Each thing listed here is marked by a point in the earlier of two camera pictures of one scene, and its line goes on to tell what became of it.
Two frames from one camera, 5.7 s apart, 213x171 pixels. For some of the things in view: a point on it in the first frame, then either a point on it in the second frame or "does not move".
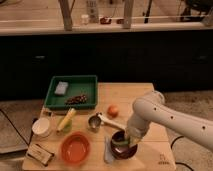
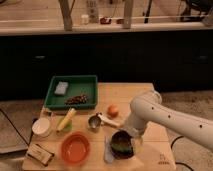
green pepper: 120,142 to 122,147
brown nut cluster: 76,99 does not move
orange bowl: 75,148 does not move
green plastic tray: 72,93 does not move
